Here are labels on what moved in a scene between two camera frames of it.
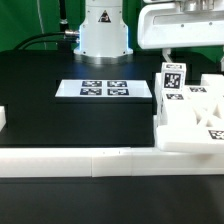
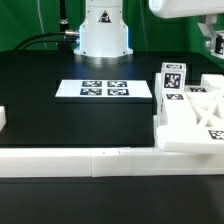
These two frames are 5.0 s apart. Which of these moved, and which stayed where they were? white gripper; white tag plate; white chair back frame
Moved: white gripper
Stayed: white chair back frame; white tag plate
